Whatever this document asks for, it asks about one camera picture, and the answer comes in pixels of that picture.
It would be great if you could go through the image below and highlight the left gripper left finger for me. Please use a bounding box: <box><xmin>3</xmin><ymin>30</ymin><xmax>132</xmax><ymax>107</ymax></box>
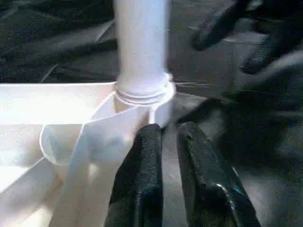
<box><xmin>104</xmin><ymin>124</ymin><xmax>164</xmax><ymax>227</ymax></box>

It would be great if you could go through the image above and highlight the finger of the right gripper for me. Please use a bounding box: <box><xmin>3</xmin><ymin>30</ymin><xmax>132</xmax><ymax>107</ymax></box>
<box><xmin>241</xmin><ymin>28</ymin><xmax>292</xmax><ymax>75</ymax></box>
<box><xmin>191</xmin><ymin>4</ymin><xmax>249</xmax><ymax>52</ymax></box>

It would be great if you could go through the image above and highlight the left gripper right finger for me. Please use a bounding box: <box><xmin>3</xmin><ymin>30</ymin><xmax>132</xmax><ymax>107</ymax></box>
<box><xmin>177</xmin><ymin>122</ymin><xmax>261</xmax><ymax>227</ymax></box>

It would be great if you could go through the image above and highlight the white plastic table leg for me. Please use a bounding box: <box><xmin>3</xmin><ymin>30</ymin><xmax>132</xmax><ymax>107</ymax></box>
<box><xmin>113</xmin><ymin>0</ymin><xmax>175</xmax><ymax>106</ymax></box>

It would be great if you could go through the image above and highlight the white plastic table top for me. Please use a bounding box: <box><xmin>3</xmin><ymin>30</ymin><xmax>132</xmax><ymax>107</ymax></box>
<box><xmin>0</xmin><ymin>81</ymin><xmax>177</xmax><ymax>227</ymax></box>

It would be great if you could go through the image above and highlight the black mat cover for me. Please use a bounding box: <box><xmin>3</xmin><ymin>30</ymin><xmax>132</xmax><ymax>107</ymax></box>
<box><xmin>0</xmin><ymin>0</ymin><xmax>303</xmax><ymax>227</ymax></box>

